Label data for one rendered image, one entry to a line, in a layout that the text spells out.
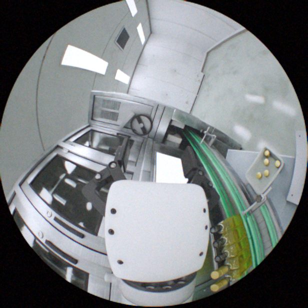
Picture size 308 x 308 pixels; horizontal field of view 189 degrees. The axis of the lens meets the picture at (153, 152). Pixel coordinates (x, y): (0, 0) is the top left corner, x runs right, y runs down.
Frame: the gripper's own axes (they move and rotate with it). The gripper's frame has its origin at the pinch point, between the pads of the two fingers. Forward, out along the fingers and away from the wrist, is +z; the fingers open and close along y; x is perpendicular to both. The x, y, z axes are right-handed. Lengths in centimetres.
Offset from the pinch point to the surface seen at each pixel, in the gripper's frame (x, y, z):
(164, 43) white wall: 165, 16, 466
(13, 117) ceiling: 8, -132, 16
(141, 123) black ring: -37, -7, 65
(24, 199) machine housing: -19, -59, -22
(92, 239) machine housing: -27.6, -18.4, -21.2
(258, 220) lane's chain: -11, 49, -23
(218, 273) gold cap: -10.8, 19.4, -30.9
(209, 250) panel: -28.0, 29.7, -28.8
